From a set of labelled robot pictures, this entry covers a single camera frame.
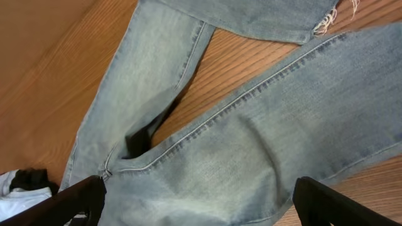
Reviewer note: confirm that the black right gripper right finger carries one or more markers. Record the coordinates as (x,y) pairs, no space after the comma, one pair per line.
(319,205)

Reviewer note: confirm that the black folded garment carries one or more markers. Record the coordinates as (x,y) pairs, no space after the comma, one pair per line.
(33,179)

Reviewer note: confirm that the light blue printed t-shirt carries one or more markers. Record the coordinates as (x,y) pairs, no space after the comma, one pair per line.
(18,200)

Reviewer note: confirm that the blue denim jeans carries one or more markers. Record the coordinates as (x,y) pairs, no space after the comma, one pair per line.
(328,110)

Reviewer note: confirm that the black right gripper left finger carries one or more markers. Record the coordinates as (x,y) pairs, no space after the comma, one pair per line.
(80,204)

